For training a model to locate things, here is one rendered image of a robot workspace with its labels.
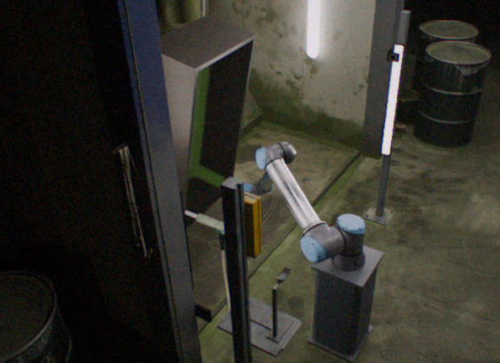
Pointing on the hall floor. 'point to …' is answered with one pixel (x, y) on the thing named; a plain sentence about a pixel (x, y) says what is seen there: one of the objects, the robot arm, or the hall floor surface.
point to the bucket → (407, 109)
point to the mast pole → (395, 117)
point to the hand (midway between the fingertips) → (221, 230)
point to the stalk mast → (237, 266)
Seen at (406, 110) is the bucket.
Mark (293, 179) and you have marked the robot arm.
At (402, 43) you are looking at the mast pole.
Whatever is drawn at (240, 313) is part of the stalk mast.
